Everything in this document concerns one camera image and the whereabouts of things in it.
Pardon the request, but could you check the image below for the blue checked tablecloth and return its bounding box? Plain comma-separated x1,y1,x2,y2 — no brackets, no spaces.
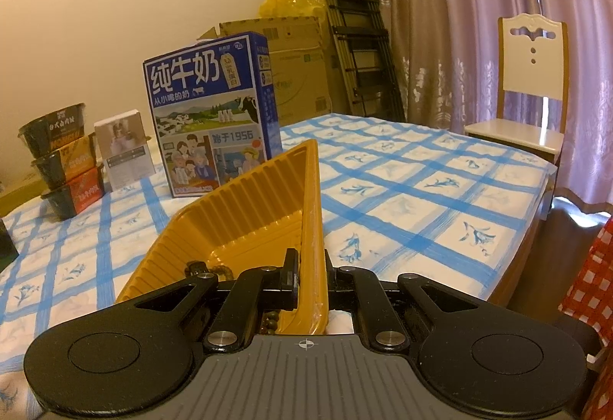
0,112,559,420

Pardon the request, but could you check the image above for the white wooden chair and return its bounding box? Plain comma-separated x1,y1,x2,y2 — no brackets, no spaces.
462,13,569,222

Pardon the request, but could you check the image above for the blue milk carton box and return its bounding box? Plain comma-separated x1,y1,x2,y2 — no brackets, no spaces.
143,32,283,199

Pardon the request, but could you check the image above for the red checked cloth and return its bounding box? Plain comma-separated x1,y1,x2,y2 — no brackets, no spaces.
558,216,613,420

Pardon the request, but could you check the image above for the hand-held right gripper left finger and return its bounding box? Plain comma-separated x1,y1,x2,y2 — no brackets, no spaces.
135,248,302,354

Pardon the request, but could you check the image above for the wooden table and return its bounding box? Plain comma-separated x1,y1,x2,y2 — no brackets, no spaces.
486,180,557,308

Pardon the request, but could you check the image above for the yellow plastic bag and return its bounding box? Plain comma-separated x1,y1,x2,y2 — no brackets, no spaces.
259,0,329,21

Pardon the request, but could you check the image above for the black folding ladder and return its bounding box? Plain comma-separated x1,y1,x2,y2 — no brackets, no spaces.
309,0,408,125

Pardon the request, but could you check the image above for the black and yellow food bowl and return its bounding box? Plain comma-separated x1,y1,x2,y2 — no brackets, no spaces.
31,133,99,189

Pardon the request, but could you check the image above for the brown bead bracelet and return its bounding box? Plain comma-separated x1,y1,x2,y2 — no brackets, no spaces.
259,309,284,336

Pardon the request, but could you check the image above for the small white box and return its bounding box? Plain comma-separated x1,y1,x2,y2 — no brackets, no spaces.
93,110,156,192

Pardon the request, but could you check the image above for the black instant food bowl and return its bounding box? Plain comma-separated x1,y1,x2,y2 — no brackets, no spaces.
18,103,88,159

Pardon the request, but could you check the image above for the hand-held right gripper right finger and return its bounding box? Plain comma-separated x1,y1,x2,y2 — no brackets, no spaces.
326,249,480,352

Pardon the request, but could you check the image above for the white and green milk box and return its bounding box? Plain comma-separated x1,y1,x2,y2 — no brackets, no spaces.
0,218,20,272

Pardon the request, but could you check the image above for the yellow plastic tray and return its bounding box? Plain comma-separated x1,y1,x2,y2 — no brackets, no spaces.
116,139,332,337

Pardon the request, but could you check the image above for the brown cardboard box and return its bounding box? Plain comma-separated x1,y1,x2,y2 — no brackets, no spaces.
197,16,334,127

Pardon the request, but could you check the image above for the black and red food bowl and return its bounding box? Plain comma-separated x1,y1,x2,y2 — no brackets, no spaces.
41,164,106,222

